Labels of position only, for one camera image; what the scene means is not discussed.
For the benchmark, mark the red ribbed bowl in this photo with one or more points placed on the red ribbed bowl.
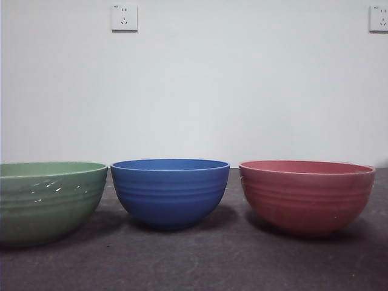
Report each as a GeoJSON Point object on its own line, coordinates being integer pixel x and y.
{"type": "Point", "coordinates": [306, 197]}

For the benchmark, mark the white wall socket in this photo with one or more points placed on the white wall socket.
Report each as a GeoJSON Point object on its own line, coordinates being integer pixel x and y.
{"type": "Point", "coordinates": [124, 17]}
{"type": "Point", "coordinates": [379, 18]}

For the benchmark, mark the green ribbed bowl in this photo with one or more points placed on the green ribbed bowl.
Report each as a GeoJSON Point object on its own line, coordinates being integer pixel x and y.
{"type": "Point", "coordinates": [45, 203]}

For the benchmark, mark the blue ribbed bowl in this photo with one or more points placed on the blue ribbed bowl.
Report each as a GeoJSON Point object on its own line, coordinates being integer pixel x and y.
{"type": "Point", "coordinates": [169, 194]}

